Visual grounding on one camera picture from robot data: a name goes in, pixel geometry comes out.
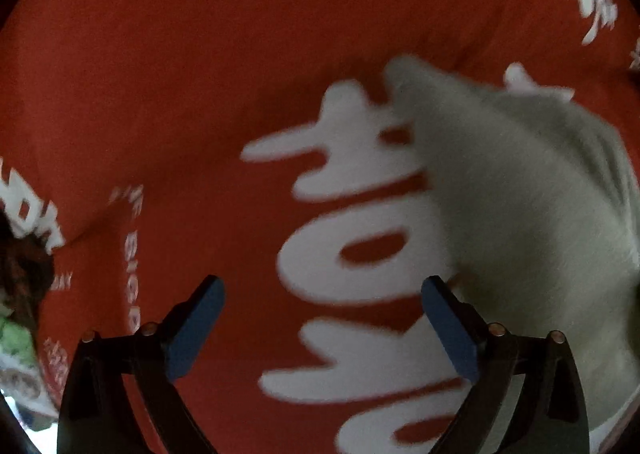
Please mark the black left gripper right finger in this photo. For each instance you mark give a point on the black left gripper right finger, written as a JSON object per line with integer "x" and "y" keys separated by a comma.
{"x": 481, "y": 350}

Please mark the grey small garment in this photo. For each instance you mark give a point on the grey small garment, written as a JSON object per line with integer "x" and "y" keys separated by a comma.
{"x": 540, "y": 206}

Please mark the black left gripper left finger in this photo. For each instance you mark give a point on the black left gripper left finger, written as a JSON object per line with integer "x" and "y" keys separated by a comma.
{"x": 165, "y": 349}

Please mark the red printed bed cover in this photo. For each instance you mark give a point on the red printed bed cover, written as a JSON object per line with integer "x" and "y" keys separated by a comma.
{"x": 154, "y": 142}

